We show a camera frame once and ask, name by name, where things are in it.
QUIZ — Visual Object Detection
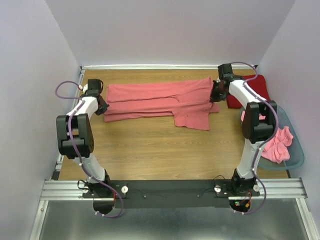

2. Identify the aluminium back rail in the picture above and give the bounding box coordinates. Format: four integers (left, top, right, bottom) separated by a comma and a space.
80, 64, 258, 71

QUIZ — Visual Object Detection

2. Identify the aluminium front rail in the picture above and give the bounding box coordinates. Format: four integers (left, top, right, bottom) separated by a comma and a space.
40, 178, 308, 201

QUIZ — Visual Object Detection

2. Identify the blue plastic basket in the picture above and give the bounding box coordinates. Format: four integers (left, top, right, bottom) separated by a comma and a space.
236, 105, 305, 178

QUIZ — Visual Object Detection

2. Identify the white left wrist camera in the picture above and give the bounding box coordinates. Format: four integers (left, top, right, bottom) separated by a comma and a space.
78, 84, 88, 94

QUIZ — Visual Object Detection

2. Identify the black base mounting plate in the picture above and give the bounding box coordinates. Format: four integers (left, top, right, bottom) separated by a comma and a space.
77, 178, 260, 211

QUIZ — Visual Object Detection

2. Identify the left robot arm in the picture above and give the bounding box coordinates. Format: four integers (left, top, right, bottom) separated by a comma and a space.
56, 78, 112, 198

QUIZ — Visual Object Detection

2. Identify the folded red t-shirt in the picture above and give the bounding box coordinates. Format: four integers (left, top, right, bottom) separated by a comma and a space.
226, 74, 272, 110

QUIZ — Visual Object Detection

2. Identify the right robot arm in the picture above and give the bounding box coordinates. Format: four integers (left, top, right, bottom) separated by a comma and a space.
210, 63, 279, 196

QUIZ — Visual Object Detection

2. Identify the aluminium rail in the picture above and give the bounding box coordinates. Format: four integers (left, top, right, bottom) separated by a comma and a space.
80, 64, 258, 71
40, 178, 308, 201

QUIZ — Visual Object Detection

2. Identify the salmon pink t-shirt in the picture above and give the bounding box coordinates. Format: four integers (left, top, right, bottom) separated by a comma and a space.
104, 77, 220, 131

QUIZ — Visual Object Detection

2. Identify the light pink t-shirt in basket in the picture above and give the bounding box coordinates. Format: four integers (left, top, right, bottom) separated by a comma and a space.
240, 126, 294, 164

